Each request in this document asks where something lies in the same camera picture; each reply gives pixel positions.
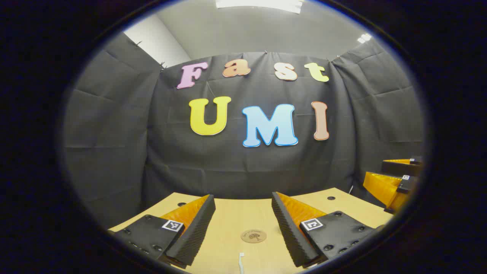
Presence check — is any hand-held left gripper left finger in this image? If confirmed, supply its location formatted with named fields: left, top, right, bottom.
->
left=108, top=194, right=216, bottom=269

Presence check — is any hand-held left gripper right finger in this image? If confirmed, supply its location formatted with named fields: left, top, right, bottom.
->
left=271, top=191, right=385, bottom=268

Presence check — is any round wooden coaster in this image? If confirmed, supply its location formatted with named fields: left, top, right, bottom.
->
left=240, top=229, right=267, bottom=244

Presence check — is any wooden desktop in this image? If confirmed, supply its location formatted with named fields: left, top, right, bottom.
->
left=108, top=187, right=394, bottom=274

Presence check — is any black backdrop cloth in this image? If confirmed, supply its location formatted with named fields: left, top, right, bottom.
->
left=63, top=32, right=425, bottom=229

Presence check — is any long ceiling light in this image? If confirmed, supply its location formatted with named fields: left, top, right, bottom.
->
left=215, top=0, right=305, bottom=14

